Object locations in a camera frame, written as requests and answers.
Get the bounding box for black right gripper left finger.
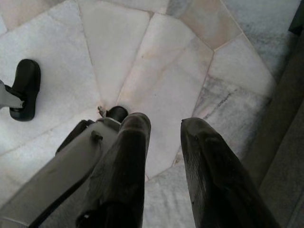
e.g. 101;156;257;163
76;113;152;228

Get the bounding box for grey left robot leg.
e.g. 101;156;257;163
0;79;26;110

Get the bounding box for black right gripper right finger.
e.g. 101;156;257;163
180;117;281;228

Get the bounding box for black right robot foot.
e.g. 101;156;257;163
105;106;130;124

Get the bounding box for grey robot leg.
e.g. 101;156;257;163
0;117;121;228
0;79;26;110

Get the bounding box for black left robot foot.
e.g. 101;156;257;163
9;59;41;122

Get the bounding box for black robot foot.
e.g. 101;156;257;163
105;106;130;124
9;59;41;122

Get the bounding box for grey right robot leg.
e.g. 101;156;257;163
0;117;121;228

